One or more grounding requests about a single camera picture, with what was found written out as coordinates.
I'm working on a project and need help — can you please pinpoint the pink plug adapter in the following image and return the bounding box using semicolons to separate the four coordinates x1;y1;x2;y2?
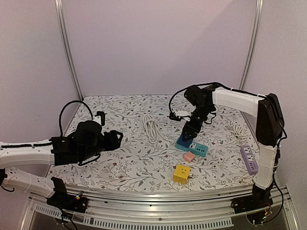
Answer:
183;151;196;163

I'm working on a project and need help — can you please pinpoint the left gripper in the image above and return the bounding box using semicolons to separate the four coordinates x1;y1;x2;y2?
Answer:
80;130;123;161

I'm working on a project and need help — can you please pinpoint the aluminium frame post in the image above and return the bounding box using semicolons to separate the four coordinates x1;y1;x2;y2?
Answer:
55;0;84;100
239;0;264;90

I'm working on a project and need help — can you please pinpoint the floral table mat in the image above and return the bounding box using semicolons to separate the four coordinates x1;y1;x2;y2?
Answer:
47;95;259;193

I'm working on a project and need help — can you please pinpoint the yellow cube socket adapter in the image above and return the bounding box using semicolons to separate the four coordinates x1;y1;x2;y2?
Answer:
173;164;191;184

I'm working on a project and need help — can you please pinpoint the right aluminium frame post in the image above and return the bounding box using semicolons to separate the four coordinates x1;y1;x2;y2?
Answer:
239;0;264;90

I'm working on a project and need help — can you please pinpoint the aluminium front rail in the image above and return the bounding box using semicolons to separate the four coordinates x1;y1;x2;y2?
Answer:
21;186;307;230

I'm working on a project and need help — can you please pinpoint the white cable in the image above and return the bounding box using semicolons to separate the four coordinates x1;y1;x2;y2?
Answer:
142;114;160;144

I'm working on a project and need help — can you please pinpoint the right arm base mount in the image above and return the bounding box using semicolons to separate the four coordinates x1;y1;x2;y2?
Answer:
230;192;273;214

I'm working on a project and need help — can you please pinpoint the teal power strip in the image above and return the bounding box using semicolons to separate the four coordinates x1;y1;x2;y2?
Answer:
175;138;208;157

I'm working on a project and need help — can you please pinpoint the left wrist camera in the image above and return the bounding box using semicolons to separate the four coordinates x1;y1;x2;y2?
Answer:
93;111;106;127

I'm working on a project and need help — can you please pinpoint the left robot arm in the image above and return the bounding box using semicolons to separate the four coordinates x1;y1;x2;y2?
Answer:
0;111;123;208

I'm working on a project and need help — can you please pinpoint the purple power strip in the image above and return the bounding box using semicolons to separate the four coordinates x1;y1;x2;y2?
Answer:
240;145;258;175

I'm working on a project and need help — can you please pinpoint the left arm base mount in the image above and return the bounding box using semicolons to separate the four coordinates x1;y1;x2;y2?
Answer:
47;191;89;213

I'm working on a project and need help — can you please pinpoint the beige coiled cable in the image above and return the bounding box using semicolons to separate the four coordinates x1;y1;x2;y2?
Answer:
226;121;249;142

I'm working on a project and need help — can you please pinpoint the left aluminium frame post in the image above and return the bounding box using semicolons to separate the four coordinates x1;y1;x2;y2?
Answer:
55;0;84;100

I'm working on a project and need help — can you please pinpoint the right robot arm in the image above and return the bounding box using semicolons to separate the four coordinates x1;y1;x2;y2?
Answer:
169;82;287;209

